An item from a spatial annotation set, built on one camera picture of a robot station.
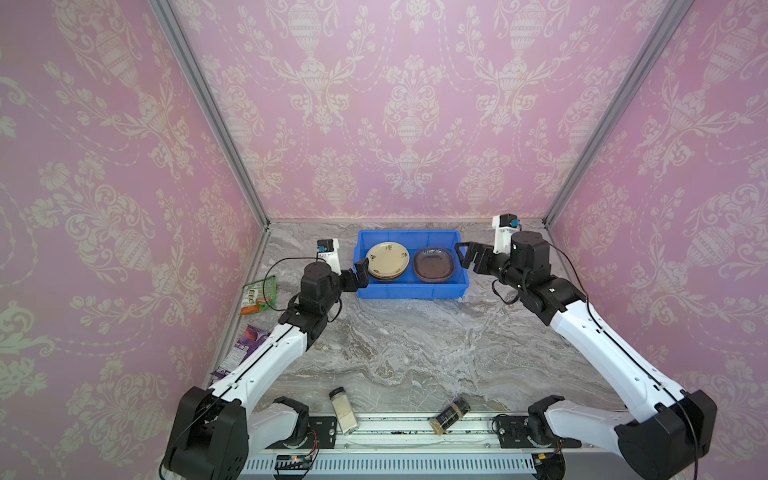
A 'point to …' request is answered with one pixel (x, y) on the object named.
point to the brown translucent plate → (433, 264)
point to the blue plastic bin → (409, 286)
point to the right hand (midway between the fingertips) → (469, 246)
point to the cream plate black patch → (386, 278)
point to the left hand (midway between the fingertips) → (356, 261)
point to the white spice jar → (344, 410)
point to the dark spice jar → (449, 415)
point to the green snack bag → (258, 295)
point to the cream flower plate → (387, 260)
